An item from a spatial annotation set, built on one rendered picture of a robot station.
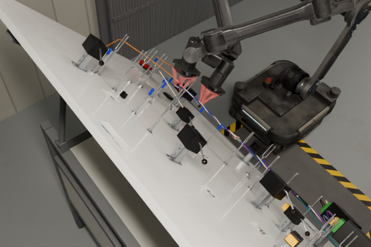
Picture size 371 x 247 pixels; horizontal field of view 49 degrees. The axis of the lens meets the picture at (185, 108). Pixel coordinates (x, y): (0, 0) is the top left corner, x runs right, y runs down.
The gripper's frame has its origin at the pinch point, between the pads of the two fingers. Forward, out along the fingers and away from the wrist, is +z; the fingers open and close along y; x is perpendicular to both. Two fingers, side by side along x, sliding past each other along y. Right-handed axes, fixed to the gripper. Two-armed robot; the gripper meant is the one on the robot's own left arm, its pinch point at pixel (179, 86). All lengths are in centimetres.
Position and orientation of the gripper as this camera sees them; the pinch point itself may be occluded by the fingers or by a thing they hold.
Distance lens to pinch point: 153.0
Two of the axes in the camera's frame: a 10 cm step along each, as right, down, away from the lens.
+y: 5.3, 5.7, -6.3
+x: 7.8, -0.3, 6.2
